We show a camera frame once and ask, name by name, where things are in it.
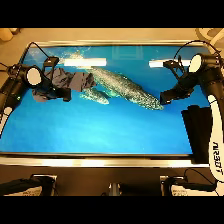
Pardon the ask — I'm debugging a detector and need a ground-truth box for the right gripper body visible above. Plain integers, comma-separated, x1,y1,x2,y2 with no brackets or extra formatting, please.
159,83,188,106

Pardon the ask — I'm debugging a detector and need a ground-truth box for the grey-blue shirt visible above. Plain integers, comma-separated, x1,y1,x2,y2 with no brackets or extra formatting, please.
31,67,98,103

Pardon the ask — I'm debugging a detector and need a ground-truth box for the black garment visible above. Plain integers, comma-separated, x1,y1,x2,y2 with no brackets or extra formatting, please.
181,104,215,165

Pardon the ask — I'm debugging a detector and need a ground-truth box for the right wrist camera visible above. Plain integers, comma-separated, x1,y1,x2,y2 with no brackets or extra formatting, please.
162,57,185,76

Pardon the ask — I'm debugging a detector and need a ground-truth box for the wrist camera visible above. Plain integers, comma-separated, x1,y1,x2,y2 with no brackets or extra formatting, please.
42,56,61,73
162,57,185,76

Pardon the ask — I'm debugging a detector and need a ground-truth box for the black cable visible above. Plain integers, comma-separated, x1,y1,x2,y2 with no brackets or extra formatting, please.
174,39,223,64
183,167,218,188
19,41,52,66

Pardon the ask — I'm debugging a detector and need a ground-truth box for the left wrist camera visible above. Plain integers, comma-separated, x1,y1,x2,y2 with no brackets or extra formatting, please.
42,56,61,73

